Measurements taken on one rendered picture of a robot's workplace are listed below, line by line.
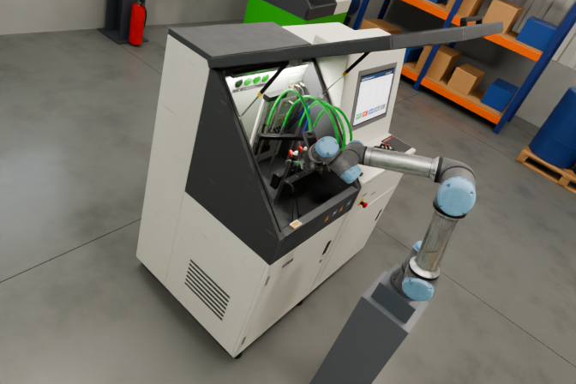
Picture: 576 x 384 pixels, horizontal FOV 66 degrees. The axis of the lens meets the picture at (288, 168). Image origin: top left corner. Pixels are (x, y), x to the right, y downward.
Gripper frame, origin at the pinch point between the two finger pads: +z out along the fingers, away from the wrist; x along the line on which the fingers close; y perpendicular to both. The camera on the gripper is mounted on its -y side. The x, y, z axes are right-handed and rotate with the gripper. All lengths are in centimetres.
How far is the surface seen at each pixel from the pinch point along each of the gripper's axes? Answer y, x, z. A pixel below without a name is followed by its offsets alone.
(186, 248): 33, -53, 57
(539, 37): -184, 418, 287
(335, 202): 19.2, 19.9, 25.7
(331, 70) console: -48, 26, 25
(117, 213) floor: 5, -98, 136
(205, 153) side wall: -8.0, -41.2, 15.6
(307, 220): 26.6, 1.2, 12.8
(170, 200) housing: 8, -59, 51
